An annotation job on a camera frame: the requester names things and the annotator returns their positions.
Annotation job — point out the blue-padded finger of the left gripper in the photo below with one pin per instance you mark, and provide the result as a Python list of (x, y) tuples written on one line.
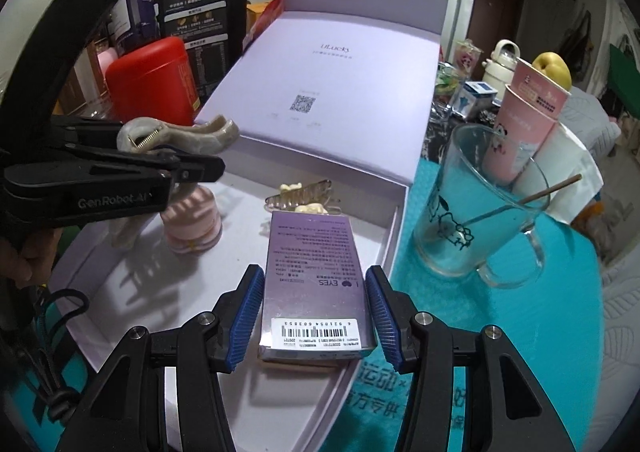
[(85, 131), (81, 166)]

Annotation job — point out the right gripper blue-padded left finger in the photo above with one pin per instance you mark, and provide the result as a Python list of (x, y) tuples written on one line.
[(123, 409)]

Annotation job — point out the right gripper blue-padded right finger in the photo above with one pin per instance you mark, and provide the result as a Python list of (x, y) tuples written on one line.
[(506, 408)]

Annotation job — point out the pearl beige hair claw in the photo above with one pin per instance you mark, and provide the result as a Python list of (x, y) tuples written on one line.
[(150, 136)]

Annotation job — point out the purple cosmetics box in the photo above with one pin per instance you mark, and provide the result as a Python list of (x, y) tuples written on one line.
[(315, 306)]

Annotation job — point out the teal foam mat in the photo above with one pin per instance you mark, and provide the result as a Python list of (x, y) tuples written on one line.
[(554, 322)]

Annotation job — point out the red canister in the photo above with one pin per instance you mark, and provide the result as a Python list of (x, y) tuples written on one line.
[(154, 81)]

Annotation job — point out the dark blue labelled jar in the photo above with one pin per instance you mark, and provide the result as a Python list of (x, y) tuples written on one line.
[(132, 25)]

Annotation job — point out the pink round compact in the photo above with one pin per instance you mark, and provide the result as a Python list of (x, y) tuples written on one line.
[(193, 224)]

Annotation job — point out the grey leaf-pattern chair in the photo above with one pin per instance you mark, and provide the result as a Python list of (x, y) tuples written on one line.
[(619, 382)]

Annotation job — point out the black snack bag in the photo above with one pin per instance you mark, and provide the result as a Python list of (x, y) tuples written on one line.
[(212, 32)]

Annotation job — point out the glass Hello Kitty mug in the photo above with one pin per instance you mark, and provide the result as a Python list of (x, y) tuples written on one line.
[(504, 249)]

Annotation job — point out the lavender gift box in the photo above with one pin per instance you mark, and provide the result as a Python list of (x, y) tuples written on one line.
[(333, 89)]

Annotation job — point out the pink paper cup stack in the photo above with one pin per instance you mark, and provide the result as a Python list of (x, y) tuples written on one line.
[(529, 109)]

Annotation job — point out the white small bottle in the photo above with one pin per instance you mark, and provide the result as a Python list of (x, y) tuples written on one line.
[(500, 66)]

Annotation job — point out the yellow apple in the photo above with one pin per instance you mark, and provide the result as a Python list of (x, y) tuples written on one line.
[(553, 66)]

